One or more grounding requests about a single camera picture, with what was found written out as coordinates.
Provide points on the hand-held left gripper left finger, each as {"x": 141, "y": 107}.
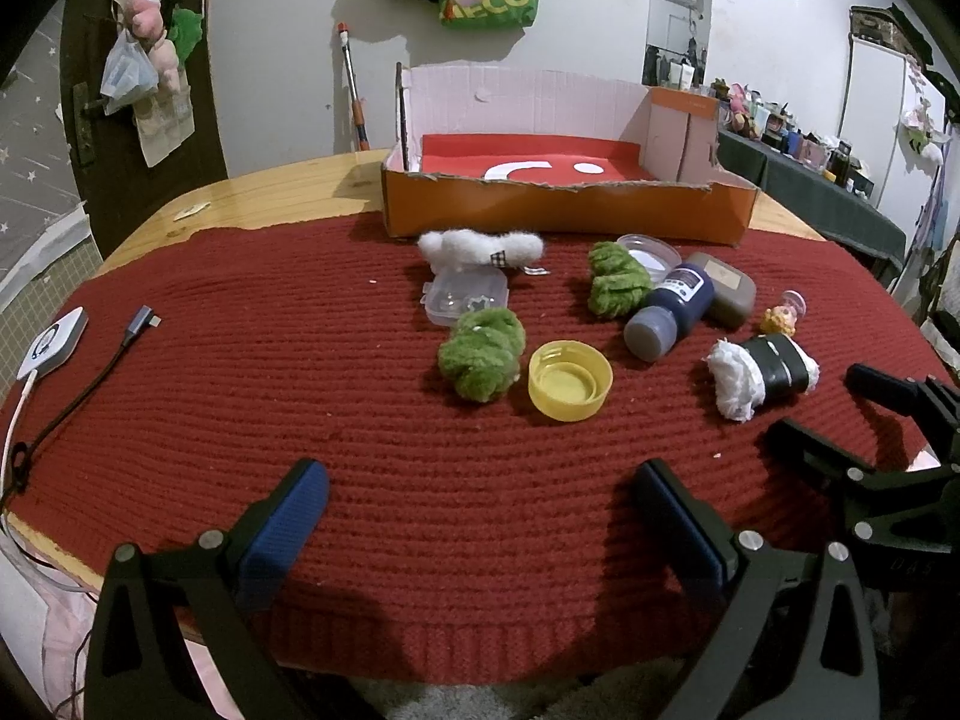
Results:
{"x": 289, "y": 532}

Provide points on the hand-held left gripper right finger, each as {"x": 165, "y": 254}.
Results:
{"x": 686, "y": 540}

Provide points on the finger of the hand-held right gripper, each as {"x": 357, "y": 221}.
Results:
{"x": 885, "y": 384}
{"x": 817, "y": 457}

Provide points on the black white sushi plush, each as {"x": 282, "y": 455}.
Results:
{"x": 772, "y": 371}

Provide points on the small toy figurine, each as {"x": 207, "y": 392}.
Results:
{"x": 780, "y": 319}

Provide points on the grey case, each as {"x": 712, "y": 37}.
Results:
{"x": 727, "y": 289}

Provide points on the yellow plastic cap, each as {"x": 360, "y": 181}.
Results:
{"x": 570, "y": 382}

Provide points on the blue bottle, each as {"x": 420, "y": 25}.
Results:
{"x": 671, "y": 307}

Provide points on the green plush scrunchie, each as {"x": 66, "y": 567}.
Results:
{"x": 619, "y": 285}
{"x": 480, "y": 356}

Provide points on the round silver tin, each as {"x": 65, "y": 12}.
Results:
{"x": 649, "y": 255}

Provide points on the clear plastic case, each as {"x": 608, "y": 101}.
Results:
{"x": 461, "y": 292}

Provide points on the white plush scrunchie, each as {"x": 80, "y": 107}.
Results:
{"x": 465, "y": 247}

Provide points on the orange cardboard box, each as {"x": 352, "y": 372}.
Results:
{"x": 525, "y": 214}

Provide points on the red knitted blanket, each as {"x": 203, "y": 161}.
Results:
{"x": 375, "y": 390}

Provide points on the dark green tablecloth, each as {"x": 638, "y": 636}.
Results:
{"x": 810, "y": 195}

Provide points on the white cabinet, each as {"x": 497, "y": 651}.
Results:
{"x": 877, "y": 120}

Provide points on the row of shelf trinkets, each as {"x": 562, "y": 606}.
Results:
{"x": 787, "y": 131}

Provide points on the white charger puck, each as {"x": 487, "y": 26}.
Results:
{"x": 52, "y": 341}

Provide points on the small white sticker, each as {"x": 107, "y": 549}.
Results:
{"x": 191, "y": 211}

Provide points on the hanging paper bag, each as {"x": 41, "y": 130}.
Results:
{"x": 161, "y": 131}

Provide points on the dark brown door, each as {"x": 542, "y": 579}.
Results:
{"x": 210, "y": 112}

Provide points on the orange white stick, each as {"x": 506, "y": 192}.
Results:
{"x": 352, "y": 82}

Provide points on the hanging clear plastic bag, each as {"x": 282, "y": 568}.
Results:
{"x": 127, "y": 75}

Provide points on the pink plush toy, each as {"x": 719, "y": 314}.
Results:
{"x": 166, "y": 60}
{"x": 146, "y": 11}

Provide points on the green plush toy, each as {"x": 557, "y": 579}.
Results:
{"x": 186, "y": 30}

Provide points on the wall mirror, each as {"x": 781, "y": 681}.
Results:
{"x": 675, "y": 7}

